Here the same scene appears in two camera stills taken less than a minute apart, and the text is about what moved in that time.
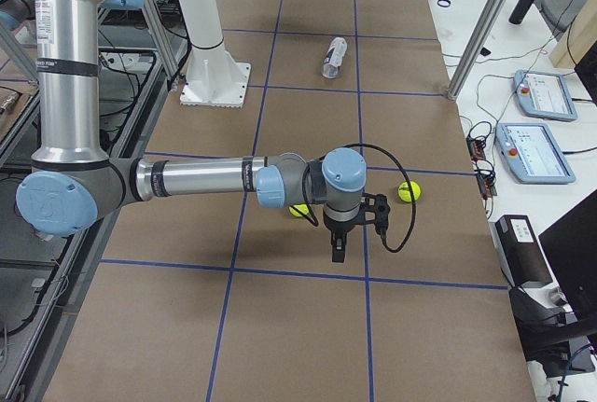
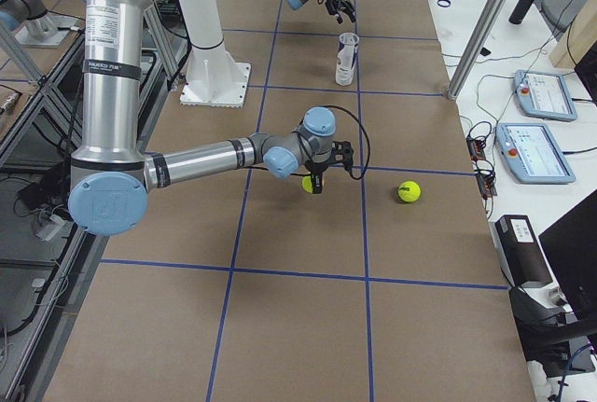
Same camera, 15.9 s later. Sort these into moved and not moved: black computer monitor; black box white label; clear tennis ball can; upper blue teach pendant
Moved: clear tennis ball can
Not moved: upper blue teach pendant; black box white label; black computer monitor
